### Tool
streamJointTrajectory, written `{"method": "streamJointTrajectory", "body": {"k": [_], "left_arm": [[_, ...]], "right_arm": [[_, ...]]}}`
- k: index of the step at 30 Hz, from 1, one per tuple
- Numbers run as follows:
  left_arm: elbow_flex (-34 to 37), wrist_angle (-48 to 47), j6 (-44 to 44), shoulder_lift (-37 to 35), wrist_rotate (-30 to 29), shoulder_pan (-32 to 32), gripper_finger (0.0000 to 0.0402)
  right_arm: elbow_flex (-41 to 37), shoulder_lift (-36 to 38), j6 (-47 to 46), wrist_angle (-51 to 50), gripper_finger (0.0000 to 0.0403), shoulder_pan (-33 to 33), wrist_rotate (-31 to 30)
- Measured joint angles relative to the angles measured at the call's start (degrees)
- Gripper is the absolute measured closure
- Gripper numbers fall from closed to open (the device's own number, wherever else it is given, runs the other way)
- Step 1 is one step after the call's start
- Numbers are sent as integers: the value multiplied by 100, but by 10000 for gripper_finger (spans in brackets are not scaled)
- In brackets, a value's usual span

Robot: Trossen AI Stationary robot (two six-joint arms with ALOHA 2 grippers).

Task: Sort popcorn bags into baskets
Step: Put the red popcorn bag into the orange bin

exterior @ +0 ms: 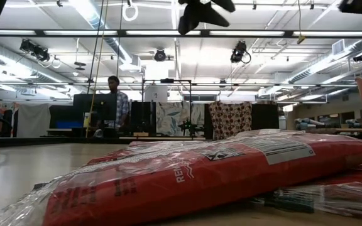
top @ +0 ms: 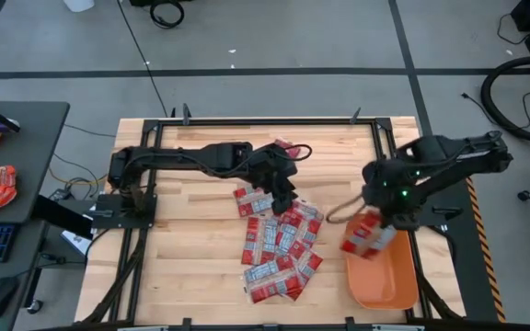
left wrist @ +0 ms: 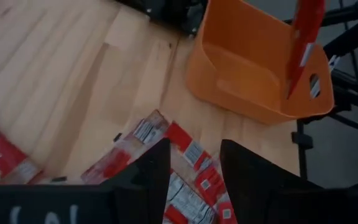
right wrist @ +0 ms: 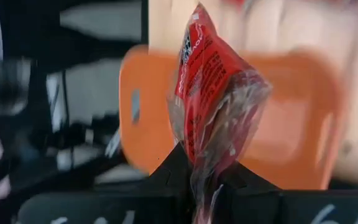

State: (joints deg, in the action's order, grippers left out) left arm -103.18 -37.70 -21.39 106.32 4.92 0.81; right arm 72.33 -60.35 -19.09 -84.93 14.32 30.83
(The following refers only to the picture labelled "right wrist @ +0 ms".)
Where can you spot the red popcorn bag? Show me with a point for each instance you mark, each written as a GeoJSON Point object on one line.
{"type": "Point", "coordinates": [210, 77]}

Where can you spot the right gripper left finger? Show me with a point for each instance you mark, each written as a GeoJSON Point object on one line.
{"type": "Point", "coordinates": [166, 199]}

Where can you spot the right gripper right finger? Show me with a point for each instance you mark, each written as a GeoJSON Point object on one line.
{"type": "Point", "coordinates": [275, 208]}

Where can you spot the orange plastic basket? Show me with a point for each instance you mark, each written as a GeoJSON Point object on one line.
{"type": "Point", "coordinates": [284, 130]}

